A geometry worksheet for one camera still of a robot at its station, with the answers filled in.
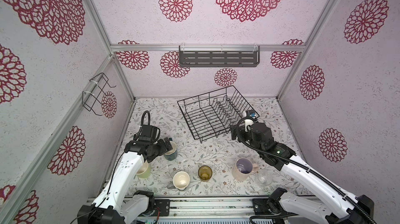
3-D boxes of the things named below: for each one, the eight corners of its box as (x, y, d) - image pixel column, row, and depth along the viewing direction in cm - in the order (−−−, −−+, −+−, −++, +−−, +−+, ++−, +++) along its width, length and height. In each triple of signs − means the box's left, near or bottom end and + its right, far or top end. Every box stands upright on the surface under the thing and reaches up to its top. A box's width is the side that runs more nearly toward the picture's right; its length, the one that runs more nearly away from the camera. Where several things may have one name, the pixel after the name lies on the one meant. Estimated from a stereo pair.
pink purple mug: (233, 181, 84) (237, 173, 75) (231, 166, 89) (235, 157, 80) (255, 181, 84) (262, 173, 75) (252, 166, 89) (258, 157, 80)
